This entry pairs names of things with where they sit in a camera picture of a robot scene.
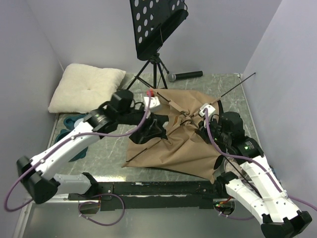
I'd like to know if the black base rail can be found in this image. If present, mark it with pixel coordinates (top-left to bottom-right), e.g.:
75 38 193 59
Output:
68 180 238 211

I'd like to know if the steel pet bowl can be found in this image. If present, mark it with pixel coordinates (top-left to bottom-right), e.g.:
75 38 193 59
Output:
223 159 239 176

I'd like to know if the black microphone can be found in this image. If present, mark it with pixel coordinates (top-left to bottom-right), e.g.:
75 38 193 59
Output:
167 71 203 82

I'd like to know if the tan pet tent fabric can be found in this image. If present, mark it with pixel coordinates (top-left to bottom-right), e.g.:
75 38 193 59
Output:
123 89 220 183

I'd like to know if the teal pet bowl holder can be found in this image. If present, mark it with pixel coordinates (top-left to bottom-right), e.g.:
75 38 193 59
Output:
54 114 88 162

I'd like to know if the black music stand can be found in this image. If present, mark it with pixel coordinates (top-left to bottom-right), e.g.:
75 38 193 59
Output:
127 0 188 89

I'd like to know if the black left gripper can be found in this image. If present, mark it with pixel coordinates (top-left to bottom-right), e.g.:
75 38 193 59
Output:
118 105 162 137

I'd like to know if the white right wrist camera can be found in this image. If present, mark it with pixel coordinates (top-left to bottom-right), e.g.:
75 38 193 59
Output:
199 104 216 119

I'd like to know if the cream white pillow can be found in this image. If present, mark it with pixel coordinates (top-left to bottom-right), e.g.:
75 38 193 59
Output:
48 63 126 114

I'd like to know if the orange leather tent label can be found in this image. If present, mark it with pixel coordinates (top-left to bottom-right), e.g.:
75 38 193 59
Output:
173 116 178 126

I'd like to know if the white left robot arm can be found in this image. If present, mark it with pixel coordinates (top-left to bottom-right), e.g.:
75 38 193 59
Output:
17 90 166 204

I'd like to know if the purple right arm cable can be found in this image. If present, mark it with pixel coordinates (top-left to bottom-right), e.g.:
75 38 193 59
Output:
203 109 317 221

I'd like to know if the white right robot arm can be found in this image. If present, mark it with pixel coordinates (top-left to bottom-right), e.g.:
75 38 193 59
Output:
197 105 312 238

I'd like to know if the white paw print bowl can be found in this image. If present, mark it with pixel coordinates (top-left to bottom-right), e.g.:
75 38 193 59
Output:
74 118 83 127

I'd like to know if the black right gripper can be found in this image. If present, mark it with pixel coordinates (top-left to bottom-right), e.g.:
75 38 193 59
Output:
195 115 231 145

